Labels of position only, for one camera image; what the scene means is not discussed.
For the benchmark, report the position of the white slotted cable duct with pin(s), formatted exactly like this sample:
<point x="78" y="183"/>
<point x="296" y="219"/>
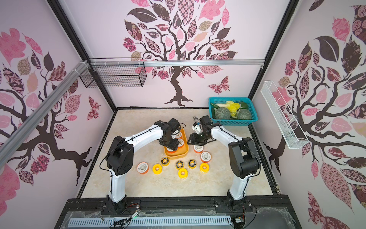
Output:
<point x="147" y="222"/>

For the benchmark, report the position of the black yellow tape roll centre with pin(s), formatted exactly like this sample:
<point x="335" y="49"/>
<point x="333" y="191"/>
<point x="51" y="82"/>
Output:
<point x="179" y="165"/>

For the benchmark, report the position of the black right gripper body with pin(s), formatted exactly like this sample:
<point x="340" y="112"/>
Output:
<point x="197" y="138"/>

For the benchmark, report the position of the yellow plastic storage box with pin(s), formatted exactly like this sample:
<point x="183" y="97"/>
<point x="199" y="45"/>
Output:
<point x="180" y="152"/>

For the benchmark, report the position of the green melon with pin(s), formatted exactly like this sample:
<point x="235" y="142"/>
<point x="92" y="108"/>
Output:
<point x="244" y="114"/>
<point x="222" y="113"/>

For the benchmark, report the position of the green melon left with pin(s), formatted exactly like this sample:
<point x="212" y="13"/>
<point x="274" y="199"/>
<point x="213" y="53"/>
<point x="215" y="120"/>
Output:
<point x="222" y="113"/>

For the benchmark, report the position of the green melon right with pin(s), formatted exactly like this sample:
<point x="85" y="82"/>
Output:
<point x="244" y="114"/>

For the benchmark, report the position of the black wire wall basket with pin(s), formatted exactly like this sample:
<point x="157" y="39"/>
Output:
<point x="115" y="73"/>

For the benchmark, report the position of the orange tape roll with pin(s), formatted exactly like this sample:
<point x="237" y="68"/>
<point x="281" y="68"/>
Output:
<point x="205" y="157"/>
<point x="142" y="168"/>
<point x="178" y="135"/>
<point x="181" y="143"/>

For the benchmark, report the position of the black base frame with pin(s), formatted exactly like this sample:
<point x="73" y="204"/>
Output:
<point x="216" y="203"/>

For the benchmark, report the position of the teal plastic basket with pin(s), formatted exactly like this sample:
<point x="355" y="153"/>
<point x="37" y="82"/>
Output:
<point x="244" y="102"/>

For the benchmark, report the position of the yellow tape roll centre front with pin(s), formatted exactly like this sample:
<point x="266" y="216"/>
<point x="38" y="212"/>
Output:
<point x="183" y="173"/>

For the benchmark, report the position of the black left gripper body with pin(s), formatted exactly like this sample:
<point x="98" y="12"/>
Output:
<point x="169" y="142"/>

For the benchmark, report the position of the aluminium rail left wall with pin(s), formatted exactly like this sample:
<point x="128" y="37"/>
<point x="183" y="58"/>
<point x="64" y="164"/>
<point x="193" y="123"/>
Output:
<point x="15" y="140"/>

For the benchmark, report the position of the orange tape roll mid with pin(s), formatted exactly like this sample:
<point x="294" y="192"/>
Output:
<point x="198" y="149"/>
<point x="170" y="151"/>

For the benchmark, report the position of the white wire wall shelf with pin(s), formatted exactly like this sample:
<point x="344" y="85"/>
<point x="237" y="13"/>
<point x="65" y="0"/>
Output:
<point x="278" y="100"/>

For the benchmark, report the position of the black yellow tape roll left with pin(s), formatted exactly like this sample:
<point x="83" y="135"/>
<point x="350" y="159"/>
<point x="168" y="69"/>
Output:
<point x="165" y="161"/>

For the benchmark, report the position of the black yellow tape roll right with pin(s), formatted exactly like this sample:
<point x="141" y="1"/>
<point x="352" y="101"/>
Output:
<point x="192" y="164"/>

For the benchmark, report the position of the black yellow tape roll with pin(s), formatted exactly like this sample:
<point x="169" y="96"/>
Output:
<point x="165" y="161"/>
<point x="179" y="165"/>
<point x="192" y="164"/>

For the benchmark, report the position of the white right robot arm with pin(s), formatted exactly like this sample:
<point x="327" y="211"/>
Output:
<point x="243" y="156"/>

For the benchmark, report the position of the aluminium rail back wall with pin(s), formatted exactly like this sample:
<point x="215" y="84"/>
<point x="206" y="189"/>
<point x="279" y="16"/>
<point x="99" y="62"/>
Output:
<point x="183" y="63"/>

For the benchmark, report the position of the aluminium rail wall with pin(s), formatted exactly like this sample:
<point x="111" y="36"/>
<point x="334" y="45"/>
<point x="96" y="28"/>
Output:
<point x="15" y="140"/>
<point x="183" y="63"/>

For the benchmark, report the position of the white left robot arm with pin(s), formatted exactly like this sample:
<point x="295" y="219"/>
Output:
<point x="120" y="157"/>

